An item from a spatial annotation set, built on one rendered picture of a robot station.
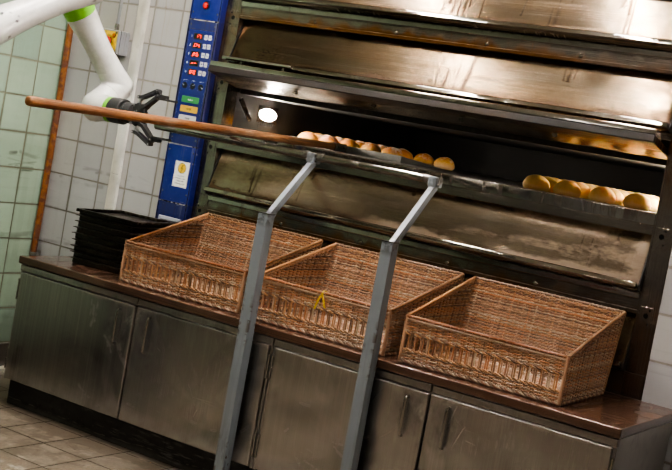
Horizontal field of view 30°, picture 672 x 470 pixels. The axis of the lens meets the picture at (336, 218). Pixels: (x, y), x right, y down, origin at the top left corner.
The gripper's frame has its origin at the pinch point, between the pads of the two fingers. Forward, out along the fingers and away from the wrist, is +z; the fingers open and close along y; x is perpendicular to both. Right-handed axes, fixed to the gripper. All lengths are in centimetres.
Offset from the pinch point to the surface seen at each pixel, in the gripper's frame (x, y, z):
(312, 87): -43, -21, 28
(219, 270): -9, 48, 26
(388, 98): -42, -21, 61
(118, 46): -53, -25, -77
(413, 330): -6, 50, 105
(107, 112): 46.8, 0.2, 13.0
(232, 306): -8, 59, 34
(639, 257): -56, 16, 156
